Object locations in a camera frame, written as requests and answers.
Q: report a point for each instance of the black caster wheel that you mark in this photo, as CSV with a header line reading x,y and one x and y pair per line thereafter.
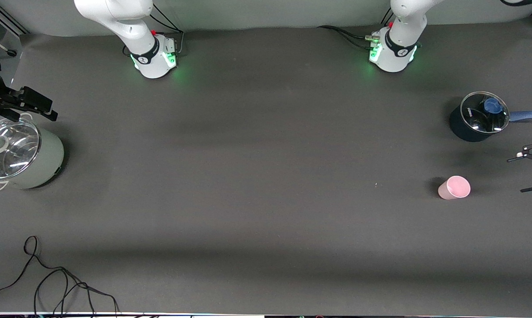
x,y
11,52

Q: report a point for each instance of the pink plastic cup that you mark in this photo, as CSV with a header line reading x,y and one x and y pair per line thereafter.
x,y
454,187

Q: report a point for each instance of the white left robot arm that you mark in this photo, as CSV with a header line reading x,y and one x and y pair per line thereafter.
x,y
398,48

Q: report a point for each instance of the glass lid with blue knob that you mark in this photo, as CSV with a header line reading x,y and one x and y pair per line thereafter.
x,y
480,119

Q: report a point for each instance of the pale green cooking pot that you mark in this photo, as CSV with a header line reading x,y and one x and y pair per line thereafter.
x,y
49,159

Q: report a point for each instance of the glass lid with beige knob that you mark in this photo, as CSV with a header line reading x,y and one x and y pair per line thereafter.
x,y
14,150

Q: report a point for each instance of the aluminium frame rail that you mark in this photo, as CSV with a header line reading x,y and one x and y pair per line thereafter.
x,y
9,22

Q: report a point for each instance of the dark blue saucepan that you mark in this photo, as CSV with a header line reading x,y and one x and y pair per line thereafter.
x,y
458,128

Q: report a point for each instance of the dark grey table mat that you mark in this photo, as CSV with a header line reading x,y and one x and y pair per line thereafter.
x,y
266,176

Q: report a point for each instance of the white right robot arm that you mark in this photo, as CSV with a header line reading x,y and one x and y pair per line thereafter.
x,y
129,26

